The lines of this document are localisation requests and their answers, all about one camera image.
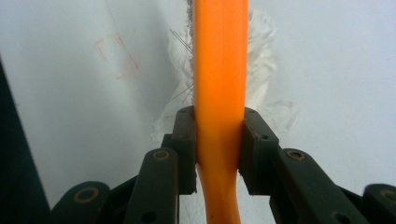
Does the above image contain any pile of white paper scraps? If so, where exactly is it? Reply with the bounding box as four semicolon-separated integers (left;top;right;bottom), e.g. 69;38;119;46
150;8;301;147

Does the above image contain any orange brush with grey bristles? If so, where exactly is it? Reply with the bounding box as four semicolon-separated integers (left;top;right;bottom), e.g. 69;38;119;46
186;0;250;224

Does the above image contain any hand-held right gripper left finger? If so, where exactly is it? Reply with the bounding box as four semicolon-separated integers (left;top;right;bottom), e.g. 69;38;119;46
122;105;198;224

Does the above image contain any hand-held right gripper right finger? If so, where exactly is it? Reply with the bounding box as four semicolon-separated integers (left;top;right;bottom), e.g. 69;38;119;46
237;106;372;224

